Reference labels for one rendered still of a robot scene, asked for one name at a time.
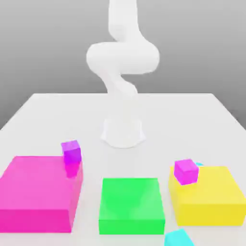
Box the large green box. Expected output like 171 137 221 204
98 177 166 235

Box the large yellow box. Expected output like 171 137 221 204
168 165 246 227

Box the small purple cube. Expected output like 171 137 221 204
61 139 82 165

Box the small magenta cube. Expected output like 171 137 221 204
173 159 199 186

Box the large pink box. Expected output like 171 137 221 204
0 156 84 234

